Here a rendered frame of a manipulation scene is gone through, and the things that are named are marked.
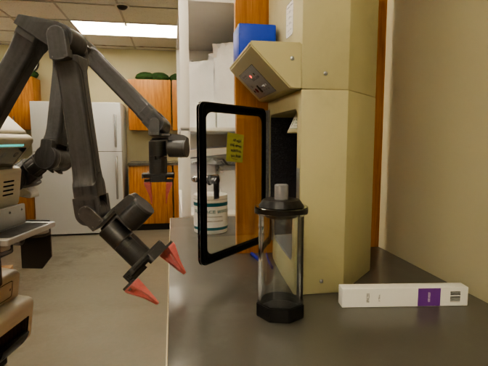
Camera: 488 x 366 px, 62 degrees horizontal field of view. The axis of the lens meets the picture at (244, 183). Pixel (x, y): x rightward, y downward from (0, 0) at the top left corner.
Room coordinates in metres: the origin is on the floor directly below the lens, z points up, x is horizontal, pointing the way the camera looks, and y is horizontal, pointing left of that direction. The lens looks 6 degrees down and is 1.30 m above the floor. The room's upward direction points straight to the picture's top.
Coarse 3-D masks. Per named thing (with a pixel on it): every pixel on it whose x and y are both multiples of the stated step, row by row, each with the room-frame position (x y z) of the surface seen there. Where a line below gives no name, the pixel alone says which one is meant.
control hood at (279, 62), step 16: (256, 48) 0.89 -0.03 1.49; (272, 48) 0.90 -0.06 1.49; (288, 48) 0.91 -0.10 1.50; (240, 64) 1.07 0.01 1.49; (256, 64) 0.96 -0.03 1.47; (272, 64) 0.90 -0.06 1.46; (288, 64) 0.91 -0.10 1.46; (240, 80) 1.20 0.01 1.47; (272, 80) 0.96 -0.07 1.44; (288, 80) 0.91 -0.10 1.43; (256, 96) 1.19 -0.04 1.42; (272, 96) 1.07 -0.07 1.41
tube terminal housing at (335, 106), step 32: (288, 0) 1.02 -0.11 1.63; (320, 0) 0.92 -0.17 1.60; (352, 0) 0.94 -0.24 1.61; (320, 32) 0.92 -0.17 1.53; (352, 32) 0.94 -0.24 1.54; (320, 64) 0.92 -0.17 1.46; (352, 64) 0.95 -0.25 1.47; (288, 96) 1.01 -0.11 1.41; (320, 96) 0.92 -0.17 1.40; (352, 96) 0.95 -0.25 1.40; (320, 128) 0.92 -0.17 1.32; (352, 128) 0.96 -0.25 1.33; (320, 160) 0.92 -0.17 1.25; (352, 160) 0.96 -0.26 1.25; (320, 192) 0.92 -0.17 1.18; (352, 192) 0.97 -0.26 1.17; (320, 224) 0.92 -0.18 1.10; (352, 224) 0.97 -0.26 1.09; (320, 256) 0.92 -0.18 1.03; (352, 256) 0.98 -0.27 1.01; (320, 288) 0.92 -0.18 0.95
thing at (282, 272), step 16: (256, 208) 0.79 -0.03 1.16; (304, 208) 0.78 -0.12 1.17; (272, 224) 0.77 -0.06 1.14; (288, 224) 0.77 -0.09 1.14; (272, 240) 0.77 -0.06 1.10; (288, 240) 0.77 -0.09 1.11; (272, 256) 0.77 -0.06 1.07; (288, 256) 0.77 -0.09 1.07; (272, 272) 0.77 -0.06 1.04; (288, 272) 0.77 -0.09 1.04; (272, 288) 0.77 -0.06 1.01; (288, 288) 0.77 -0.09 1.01; (272, 304) 0.77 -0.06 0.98; (288, 304) 0.77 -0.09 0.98
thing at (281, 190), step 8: (280, 184) 0.80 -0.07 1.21; (280, 192) 0.80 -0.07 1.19; (264, 200) 0.80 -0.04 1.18; (272, 200) 0.79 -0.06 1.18; (280, 200) 0.79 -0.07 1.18; (288, 200) 0.79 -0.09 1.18; (296, 200) 0.79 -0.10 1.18; (272, 208) 0.77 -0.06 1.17; (280, 208) 0.77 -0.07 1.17; (288, 208) 0.77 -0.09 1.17; (296, 208) 0.78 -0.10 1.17
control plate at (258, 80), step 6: (252, 66) 1.00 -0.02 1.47; (246, 72) 1.08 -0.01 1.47; (252, 72) 1.03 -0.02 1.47; (258, 72) 1.00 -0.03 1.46; (240, 78) 1.18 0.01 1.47; (246, 78) 1.13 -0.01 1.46; (252, 78) 1.08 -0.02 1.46; (258, 78) 1.04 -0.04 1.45; (264, 78) 1.00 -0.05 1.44; (246, 84) 1.18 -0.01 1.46; (252, 84) 1.13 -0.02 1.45; (258, 84) 1.08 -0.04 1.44; (270, 84) 1.00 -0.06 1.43; (252, 90) 1.18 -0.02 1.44; (264, 90) 1.08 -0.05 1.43; (270, 90) 1.03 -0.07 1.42; (258, 96) 1.18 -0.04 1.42; (264, 96) 1.12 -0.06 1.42
